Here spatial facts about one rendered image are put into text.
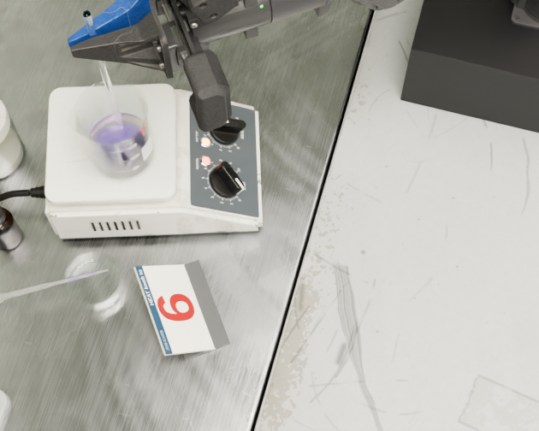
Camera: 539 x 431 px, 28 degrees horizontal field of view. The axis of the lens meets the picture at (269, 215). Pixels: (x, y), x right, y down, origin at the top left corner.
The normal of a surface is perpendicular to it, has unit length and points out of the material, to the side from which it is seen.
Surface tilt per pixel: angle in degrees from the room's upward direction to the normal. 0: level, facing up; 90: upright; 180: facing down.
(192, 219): 90
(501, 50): 5
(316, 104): 0
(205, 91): 45
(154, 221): 90
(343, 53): 0
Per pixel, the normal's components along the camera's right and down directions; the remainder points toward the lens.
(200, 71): 0.00, -0.39
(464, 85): -0.27, 0.89
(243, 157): 0.49, -0.36
